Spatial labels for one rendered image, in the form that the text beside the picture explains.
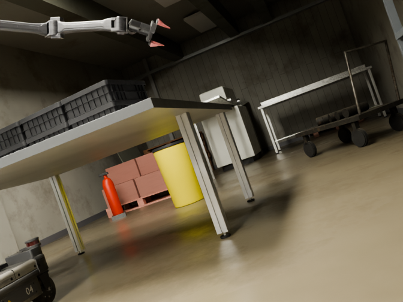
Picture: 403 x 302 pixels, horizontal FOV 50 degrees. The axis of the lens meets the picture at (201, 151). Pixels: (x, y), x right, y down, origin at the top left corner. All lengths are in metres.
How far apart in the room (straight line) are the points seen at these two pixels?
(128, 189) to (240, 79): 4.04
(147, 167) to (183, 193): 2.21
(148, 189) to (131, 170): 0.57
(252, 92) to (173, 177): 5.14
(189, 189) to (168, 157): 0.37
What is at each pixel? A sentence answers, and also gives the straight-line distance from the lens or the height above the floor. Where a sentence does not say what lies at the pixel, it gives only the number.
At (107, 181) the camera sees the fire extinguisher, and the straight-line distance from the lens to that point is 5.67.
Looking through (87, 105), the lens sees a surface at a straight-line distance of 2.24.
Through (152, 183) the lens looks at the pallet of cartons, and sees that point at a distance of 6.04.
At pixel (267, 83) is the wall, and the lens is 9.12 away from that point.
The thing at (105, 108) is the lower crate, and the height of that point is 0.80.
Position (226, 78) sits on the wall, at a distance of 9.25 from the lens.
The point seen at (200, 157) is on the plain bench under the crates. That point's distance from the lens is 2.17.
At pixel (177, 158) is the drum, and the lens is 4.25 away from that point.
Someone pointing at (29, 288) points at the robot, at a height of 0.13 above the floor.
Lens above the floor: 0.45
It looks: level
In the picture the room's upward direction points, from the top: 20 degrees counter-clockwise
